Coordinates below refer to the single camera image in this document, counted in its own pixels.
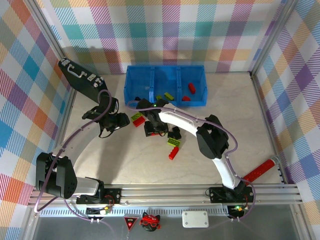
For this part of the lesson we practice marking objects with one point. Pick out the black cat figure red glasses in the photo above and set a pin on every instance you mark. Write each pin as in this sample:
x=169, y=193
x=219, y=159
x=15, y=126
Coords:
x=150, y=222

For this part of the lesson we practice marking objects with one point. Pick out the red stepped lego brick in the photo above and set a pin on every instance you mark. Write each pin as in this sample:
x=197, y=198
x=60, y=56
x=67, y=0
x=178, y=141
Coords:
x=173, y=153

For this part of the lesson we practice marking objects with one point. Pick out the aluminium frame post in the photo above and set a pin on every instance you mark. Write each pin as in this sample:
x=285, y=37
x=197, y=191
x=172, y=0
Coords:
x=48, y=26
x=273, y=37

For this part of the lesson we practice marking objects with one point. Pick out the black lego brick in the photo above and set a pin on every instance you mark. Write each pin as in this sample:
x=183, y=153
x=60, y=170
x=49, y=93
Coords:
x=177, y=133
x=170, y=135

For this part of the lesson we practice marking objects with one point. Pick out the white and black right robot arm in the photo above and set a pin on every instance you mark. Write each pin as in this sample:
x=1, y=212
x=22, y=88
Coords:
x=180, y=120

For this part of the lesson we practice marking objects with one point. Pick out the left connector board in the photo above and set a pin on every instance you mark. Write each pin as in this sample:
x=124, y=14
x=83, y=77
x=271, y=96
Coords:
x=105, y=210

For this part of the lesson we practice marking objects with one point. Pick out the red triangle sticker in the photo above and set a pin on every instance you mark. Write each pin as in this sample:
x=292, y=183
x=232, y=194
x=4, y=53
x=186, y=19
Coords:
x=130, y=221

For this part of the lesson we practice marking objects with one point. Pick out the connector board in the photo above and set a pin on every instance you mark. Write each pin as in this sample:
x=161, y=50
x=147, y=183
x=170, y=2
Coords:
x=236, y=208
x=105, y=210

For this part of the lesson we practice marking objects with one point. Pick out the white rectangular box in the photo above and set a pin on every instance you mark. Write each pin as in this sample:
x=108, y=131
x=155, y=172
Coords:
x=195, y=219

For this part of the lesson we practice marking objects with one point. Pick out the blue three-compartment plastic bin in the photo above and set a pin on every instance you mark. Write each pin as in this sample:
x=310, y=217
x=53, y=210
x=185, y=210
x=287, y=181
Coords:
x=140, y=82

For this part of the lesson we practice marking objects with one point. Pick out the small red lego brick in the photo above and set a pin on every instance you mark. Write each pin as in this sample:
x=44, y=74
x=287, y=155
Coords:
x=192, y=88

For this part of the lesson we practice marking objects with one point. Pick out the aluminium frame rail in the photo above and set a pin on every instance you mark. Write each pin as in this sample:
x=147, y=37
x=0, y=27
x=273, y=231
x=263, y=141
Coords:
x=162, y=193

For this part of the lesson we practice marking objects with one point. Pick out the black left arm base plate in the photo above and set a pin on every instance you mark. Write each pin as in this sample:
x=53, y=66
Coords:
x=113, y=195

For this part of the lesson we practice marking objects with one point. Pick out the right connector board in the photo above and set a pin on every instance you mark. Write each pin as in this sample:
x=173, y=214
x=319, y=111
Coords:
x=236, y=208

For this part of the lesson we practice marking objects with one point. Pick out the red sloped lego brick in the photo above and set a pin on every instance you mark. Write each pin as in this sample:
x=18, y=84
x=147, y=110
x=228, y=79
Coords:
x=185, y=98

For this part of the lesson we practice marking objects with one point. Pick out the aluminium table side rail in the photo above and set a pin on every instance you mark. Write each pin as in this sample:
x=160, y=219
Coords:
x=265, y=105
x=67, y=112

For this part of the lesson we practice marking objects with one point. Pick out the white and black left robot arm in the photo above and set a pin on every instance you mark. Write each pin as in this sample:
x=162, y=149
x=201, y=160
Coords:
x=75, y=142

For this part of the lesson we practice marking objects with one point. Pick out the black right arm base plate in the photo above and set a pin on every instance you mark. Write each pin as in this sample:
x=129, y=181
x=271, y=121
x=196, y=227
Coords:
x=217, y=195

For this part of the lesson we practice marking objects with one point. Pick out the grey metal panel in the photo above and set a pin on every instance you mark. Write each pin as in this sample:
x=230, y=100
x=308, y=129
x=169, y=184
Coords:
x=62, y=230

